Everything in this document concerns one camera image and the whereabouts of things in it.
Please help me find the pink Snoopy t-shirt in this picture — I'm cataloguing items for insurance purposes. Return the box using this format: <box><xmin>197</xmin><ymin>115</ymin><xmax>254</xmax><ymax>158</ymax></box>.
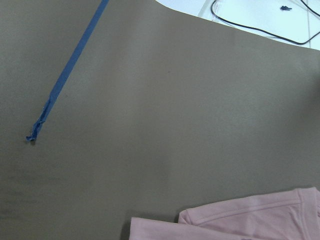
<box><xmin>129</xmin><ymin>187</ymin><xmax>320</xmax><ymax>240</ymax></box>

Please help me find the blue tape strip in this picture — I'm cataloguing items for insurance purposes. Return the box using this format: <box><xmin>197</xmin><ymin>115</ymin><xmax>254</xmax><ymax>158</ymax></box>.
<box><xmin>25</xmin><ymin>0</ymin><xmax>109</xmax><ymax>142</ymax></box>

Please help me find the black cable on white desk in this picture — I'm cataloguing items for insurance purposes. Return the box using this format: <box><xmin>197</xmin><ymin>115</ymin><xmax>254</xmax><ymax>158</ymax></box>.
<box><xmin>211</xmin><ymin>0</ymin><xmax>320</xmax><ymax>46</ymax></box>

